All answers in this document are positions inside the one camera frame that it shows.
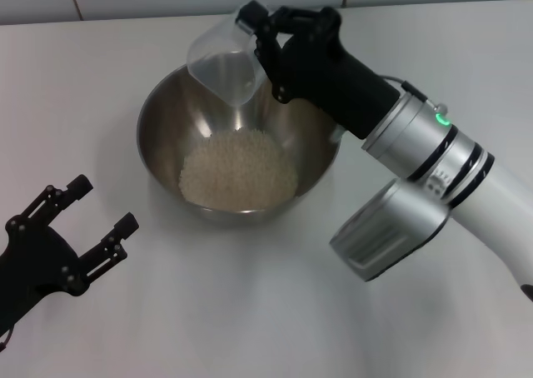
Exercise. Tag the stainless steel mixing bowl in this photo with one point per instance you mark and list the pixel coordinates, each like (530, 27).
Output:
(166, 145)

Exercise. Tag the white uncooked rice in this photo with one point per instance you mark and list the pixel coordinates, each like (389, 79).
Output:
(237, 174)

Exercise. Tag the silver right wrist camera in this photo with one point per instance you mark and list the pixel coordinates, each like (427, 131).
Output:
(387, 232)

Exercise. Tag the clear plastic measuring cup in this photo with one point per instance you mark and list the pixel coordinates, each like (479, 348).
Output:
(220, 61)

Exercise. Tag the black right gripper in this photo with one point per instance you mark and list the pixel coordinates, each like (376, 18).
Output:
(329, 78)

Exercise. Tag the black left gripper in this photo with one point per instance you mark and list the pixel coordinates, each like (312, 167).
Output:
(33, 261)

